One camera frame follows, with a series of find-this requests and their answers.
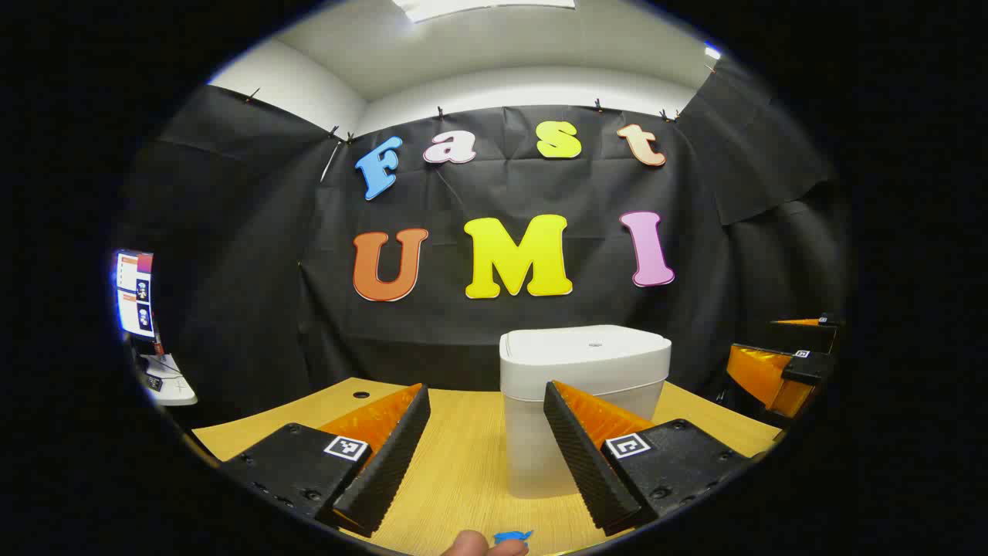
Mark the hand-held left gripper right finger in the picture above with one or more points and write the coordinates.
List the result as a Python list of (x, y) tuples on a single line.
[(587, 455)]

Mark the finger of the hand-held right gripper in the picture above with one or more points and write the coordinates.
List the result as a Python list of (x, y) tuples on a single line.
[(764, 378), (810, 330)]

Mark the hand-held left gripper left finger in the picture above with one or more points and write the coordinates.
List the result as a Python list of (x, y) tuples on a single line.
[(390, 455)]

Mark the white desktop garbage bin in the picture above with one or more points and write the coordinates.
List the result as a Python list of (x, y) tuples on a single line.
[(579, 363)]

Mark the blue paper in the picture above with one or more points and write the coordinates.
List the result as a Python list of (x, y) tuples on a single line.
[(509, 536)]

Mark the wooden desktop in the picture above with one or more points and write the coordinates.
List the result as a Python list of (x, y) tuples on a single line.
[(463, 463)]

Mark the black backdrop cloth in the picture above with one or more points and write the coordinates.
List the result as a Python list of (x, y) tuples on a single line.
[(463, 332)]

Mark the white side table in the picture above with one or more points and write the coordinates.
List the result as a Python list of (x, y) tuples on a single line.
[(174, 386)]

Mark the small ceiling light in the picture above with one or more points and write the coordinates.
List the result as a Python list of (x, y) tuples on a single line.
[(712, 52)]

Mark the computer monitor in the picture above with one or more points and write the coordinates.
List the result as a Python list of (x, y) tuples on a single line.
[(136, 297)]

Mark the ceiling light panel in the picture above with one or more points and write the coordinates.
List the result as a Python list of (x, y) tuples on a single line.
[(478, 6)]

